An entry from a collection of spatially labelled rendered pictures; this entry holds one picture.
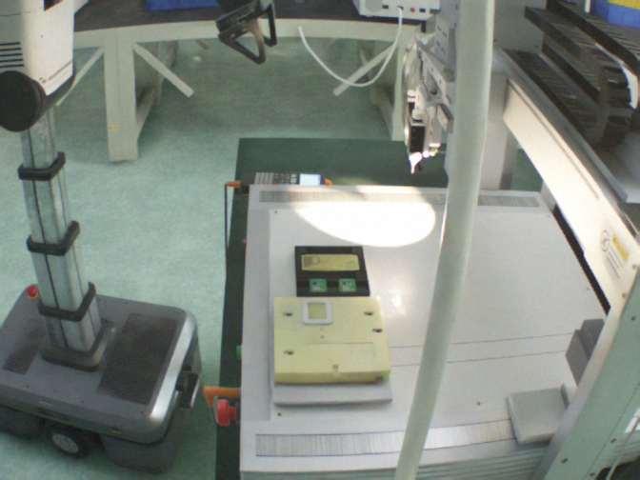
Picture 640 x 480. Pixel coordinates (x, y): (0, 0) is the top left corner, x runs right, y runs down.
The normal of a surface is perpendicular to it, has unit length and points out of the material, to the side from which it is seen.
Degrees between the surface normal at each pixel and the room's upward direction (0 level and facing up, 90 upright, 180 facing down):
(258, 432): 0
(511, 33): 90
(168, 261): 0
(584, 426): 90
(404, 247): 0
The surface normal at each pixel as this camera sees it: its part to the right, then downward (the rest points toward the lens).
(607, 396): 0.04, 0.55
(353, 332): 0.03, -0.84
